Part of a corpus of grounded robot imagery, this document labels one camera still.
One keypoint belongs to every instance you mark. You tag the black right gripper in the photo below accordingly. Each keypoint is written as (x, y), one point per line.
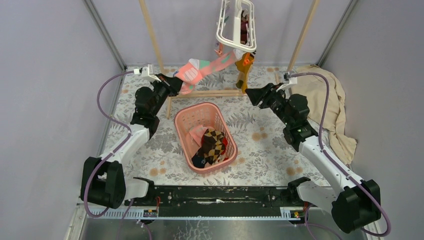
(256, 95)

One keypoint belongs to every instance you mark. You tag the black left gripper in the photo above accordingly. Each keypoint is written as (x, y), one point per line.
(172, 85)

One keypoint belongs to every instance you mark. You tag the brown argyle sock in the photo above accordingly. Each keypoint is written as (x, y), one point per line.
(212, 146)

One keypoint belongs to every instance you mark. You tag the wooden clothes rack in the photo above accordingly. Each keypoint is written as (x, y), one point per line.
(227, 92)

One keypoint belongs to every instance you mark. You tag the pink clothes peg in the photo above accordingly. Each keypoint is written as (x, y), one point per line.
(220, 51)

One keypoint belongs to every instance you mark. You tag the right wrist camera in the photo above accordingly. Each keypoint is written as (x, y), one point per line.
(290, 81)

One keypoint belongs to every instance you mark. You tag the white plastic clip hanger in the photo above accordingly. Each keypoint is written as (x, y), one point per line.
(235, 26)

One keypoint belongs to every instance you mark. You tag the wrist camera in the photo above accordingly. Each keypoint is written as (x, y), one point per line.
(146, 73)
(290, 81)

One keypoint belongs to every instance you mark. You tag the navy sock red cuff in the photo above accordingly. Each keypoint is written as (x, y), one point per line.
(198, 161)

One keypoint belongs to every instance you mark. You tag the orange clothes peg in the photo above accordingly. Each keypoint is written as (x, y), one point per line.
(248, 59)

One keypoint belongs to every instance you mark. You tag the pink laundry basket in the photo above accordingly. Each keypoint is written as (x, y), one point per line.
(206, 114)

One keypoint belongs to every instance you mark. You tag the red snowflake sock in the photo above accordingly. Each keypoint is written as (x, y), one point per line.
(225, 144)

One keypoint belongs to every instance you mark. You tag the pink green patterned sock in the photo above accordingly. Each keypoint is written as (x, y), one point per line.
(196, 69)

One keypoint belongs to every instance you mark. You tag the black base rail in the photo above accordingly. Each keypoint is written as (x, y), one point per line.
(245, 202)

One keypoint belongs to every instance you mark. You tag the beige cloth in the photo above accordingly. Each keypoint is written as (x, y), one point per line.
(331, 102)

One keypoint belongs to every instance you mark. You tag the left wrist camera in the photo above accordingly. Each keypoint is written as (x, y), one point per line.
(146, 73)

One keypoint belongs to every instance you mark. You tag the mustard yellow sock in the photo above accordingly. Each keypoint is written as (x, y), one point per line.
(242, 79)

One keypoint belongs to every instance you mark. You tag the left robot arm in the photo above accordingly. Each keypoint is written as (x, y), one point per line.
(103, 182)

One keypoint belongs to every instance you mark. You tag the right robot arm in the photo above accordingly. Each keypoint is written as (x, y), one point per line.
(351, 201)

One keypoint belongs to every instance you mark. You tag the floral patterned mat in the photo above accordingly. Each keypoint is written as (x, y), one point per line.
(264, 158)

